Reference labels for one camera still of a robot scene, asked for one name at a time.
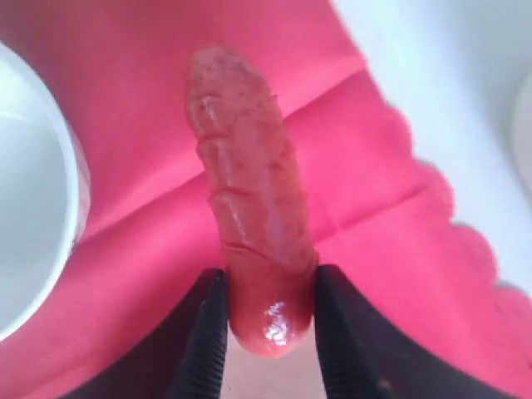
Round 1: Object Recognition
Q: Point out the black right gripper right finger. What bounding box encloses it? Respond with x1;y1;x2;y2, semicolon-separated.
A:
314;264;507;399

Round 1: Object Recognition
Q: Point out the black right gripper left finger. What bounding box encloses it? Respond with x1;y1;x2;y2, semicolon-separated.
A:
64;268;228;398

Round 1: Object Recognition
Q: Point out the grey ceramic bowl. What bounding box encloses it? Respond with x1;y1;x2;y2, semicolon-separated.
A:
1;45;91;339

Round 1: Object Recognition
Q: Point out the small red strawberry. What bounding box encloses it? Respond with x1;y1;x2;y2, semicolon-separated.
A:
186;47;318;358

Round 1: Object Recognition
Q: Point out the red cloth placemat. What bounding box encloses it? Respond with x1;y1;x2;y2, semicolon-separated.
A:
1;1;531;398

